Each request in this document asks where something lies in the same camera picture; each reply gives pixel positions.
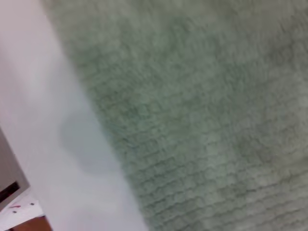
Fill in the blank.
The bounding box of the white plate with screws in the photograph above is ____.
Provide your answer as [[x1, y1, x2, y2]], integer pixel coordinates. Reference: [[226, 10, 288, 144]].
[[0, 187, 46, 231]]

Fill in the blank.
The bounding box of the green terry towel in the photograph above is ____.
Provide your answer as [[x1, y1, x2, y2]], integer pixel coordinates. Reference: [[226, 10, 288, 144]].
[[39, 0, 308, 231]]

